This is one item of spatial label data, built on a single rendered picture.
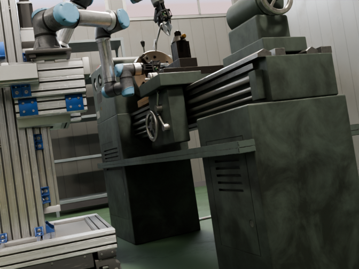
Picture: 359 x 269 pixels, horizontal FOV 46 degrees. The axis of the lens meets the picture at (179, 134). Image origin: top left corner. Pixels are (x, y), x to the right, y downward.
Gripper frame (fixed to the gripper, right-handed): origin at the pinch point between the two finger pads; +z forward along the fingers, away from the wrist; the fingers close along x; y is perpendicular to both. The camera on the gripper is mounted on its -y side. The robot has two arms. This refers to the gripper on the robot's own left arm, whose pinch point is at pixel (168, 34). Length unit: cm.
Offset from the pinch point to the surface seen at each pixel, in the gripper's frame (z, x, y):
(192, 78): 35, -31, 66
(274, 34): 33, -17, 114
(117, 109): 32, -42, -27
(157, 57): 10.4, -8.6, -10.7
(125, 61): 3.6, -23.8, -26.6
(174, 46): 15, -24, 47
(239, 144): 64, -55, 124
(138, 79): 19.4, -26.7, -10.8
